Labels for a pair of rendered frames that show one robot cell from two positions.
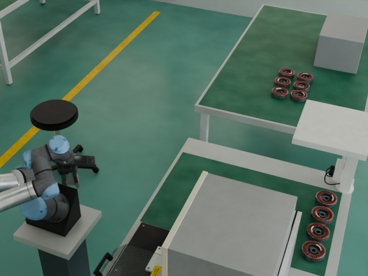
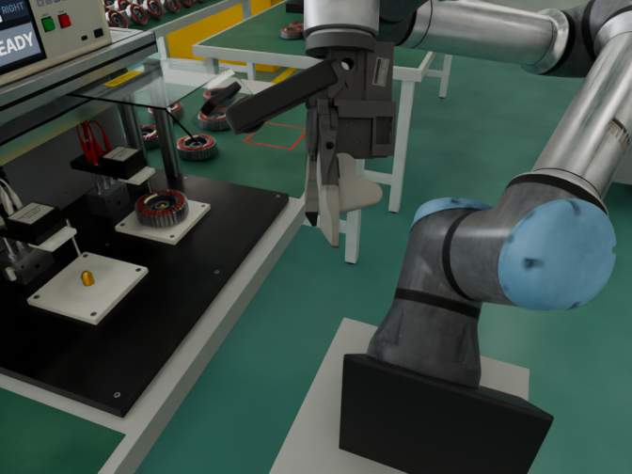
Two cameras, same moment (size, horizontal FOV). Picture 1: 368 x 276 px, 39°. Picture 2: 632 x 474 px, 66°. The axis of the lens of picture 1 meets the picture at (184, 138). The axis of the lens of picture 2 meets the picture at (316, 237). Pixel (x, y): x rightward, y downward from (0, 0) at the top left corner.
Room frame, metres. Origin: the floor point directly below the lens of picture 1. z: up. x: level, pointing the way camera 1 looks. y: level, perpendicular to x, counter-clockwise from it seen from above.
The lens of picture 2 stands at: (2.28, 0.49, 1.39)
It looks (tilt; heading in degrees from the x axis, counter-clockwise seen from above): 36 degrees down; 180
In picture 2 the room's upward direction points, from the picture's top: straight up
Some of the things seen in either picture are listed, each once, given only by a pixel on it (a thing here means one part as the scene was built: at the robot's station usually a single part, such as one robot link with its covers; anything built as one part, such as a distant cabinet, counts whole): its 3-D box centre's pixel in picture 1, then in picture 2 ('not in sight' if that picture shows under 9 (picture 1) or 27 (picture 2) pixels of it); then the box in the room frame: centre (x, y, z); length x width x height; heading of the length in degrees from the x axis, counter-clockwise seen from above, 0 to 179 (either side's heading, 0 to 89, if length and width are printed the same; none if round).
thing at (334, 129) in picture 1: (326, 160); not in sight; (2.13, -0.75, 0.98); 0.37 x 0.35 x 0.46; 160
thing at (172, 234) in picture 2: not in sight; (164, 217); (1.37, 0.15, 0.78); 0.15 x 0.15 x 0.01; 70
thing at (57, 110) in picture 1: (60, 140); not in sight; (3.15, 0.93, 0.28); 0.54 x 0.49 x 0.56; 70
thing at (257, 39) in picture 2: not in sight; (353, 76); (-0.81, 0.74, 0.37); 1.85 x 1.10 x 0.75; 160
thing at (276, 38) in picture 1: (294, 99); not in sight; (3.64, -0.90, 0.37); 1.85 x 1.10 x 0.75; 160
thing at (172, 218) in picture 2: not in sight; (162, 207); (1.37, 0.15, 0.80); 0.11 x 0.11 x 0.04
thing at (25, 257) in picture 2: not in sight; (25, 260); (1.55, -0.07, 0.80); 0.08 x 0.05 x 0.06; 160
